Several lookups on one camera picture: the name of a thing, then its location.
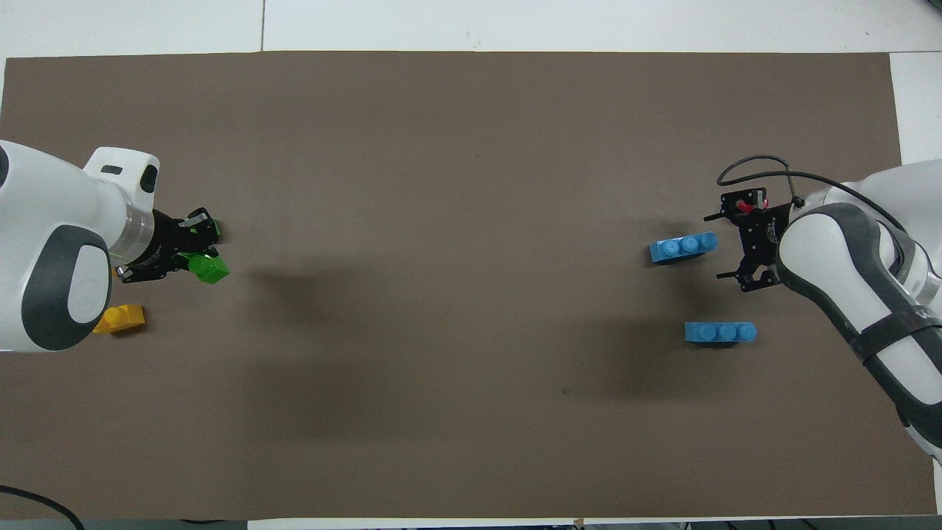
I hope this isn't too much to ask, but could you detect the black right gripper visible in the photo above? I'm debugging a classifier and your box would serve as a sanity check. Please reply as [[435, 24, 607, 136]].
[[704, 188, 794, 294]]

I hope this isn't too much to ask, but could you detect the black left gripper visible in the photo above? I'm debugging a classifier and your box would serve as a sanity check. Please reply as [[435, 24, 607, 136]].
[[110, 208, 222, 285]]

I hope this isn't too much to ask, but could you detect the plain green two-stud brick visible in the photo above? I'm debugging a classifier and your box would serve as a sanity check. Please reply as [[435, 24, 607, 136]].
[[187, 252, 231, 286]]

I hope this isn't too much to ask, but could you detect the blue three-stud brick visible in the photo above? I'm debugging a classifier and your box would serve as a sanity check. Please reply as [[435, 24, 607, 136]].
[[684, 322, 758, 345], [648, 232, 719, 265]]

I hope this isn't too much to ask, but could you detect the brown table mat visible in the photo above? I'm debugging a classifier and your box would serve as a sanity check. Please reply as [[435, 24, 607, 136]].
[[0, 50, 937, 522]]

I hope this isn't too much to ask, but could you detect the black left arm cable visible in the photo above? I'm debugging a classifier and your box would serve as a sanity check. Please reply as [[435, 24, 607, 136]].
[[0, 484, 86, 530]]

